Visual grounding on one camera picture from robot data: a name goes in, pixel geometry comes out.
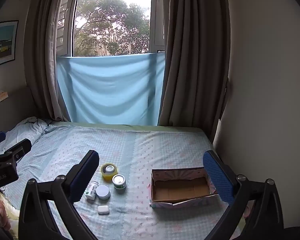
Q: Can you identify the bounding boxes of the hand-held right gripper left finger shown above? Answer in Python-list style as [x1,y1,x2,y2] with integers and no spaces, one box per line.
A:
[18,150,100,240]

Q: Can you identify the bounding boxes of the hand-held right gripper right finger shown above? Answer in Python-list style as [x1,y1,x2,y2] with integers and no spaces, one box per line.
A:
[202,150,284,240]

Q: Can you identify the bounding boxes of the yellow tape roll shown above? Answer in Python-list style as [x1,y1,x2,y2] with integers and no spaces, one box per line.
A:
[101,163,118,182]

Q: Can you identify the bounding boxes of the white pill bottle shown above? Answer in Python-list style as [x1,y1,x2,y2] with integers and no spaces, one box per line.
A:
[85,180,99,200]

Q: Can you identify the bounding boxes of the pale round lidded jar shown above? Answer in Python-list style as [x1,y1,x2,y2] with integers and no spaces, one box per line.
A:
[96,185,111,200]

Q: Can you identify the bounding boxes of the pink patterned cardboard box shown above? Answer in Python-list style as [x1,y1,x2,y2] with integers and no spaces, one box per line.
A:
[149,167,219,209]

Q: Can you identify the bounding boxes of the grey headboard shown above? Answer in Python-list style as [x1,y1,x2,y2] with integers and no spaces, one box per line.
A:
[0,86,38,133]

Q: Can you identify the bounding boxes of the light blue hanging cloth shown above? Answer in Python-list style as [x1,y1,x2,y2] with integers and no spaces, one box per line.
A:
[56,52,165,125]

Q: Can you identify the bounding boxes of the brown curtain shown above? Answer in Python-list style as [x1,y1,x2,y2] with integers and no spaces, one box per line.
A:
[157,0,232,143]
[24,0,83,122]

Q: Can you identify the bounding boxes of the wall poster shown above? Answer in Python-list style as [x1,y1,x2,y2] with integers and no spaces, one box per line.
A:
[0,20,19,69]

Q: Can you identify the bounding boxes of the window frame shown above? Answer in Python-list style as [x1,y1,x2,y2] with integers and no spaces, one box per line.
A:
[56,0,165,57]

